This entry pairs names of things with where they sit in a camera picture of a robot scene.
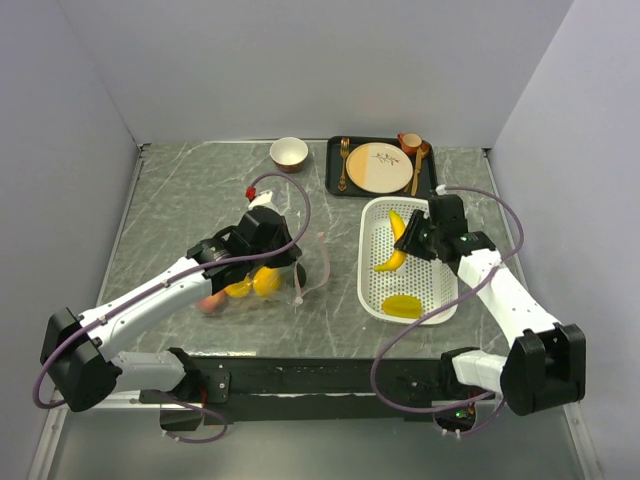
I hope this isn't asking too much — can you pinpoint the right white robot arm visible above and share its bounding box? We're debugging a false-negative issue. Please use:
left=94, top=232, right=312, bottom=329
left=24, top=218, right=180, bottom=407
left=395, top=194, right=586, bottom=416

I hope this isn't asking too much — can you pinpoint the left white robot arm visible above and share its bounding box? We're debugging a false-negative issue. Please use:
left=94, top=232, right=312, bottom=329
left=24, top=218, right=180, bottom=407
left=40, top=206, right=301, bottom=412

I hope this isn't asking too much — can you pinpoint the gold spoon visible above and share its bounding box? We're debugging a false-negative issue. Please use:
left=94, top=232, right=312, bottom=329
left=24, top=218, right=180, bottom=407
left=410, top=141, right=430, bottom=197

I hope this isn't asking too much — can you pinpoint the white and brown bowl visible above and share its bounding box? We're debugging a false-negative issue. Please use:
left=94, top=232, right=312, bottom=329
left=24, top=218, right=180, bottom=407
left=269, top=137, right=309, bottom=173

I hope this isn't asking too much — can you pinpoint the clear zip top bag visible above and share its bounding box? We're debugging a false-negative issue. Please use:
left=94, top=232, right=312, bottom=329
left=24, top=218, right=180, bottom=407
left=194, top=187, right=330, bottom=315

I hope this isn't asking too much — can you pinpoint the black serving tray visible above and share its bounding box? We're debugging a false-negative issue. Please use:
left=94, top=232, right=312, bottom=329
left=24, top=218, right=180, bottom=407
left=325, top=136, right=438, bottom=199

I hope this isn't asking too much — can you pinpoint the green avocado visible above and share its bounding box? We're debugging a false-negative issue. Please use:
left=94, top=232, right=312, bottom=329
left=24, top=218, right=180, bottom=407
left=294, top=263, right=307, bottom=288

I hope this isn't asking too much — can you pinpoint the gold fork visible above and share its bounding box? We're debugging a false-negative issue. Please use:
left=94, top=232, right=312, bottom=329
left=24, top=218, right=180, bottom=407
left=338, top=137, right=350, bottom=192

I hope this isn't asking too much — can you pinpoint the yellow banana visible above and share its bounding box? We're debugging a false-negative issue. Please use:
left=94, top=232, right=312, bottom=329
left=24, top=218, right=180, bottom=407
left=374, top=210, right=407, bottom=272

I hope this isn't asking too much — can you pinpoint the cream and orange plate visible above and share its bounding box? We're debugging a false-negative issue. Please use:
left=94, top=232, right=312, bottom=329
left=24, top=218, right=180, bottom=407
left=346, top=142, right=413, bottom=194

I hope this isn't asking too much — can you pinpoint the white perforated plastic basket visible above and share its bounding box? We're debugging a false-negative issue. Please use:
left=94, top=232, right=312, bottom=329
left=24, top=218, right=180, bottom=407
left=357, top=196, right=458, bottom=324

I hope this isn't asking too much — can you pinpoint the aluminium mounting rail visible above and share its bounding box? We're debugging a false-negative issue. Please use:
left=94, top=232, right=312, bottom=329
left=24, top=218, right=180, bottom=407
left=48, top=362, right=581, bottom=411

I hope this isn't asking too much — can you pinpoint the round yellow orange fruit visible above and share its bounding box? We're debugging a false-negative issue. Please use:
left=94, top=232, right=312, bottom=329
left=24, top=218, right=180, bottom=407
left=252, top=266, right=281, bottom=298

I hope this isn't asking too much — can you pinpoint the yellow lemon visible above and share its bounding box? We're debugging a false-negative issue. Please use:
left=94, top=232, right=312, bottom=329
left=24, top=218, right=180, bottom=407
left=224, top=277, right=252, bottom=299

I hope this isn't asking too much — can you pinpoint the yellow star fruit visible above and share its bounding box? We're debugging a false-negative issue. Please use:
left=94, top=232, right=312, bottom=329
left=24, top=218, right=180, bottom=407
left=381, top=295, right=423, bottom=319

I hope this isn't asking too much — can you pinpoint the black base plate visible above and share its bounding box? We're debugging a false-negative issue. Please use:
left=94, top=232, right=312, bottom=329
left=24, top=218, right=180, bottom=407
left=134, top=352, right=487, bottom=423

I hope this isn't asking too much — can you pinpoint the small orange cup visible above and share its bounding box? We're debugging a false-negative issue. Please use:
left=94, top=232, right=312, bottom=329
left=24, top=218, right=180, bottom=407
left=397, top=132, right=423, bottom=156

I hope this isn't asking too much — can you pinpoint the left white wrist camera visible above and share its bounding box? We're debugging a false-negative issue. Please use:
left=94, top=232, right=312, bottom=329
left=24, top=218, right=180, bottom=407
left=245, top=187, right=280, bottom=212

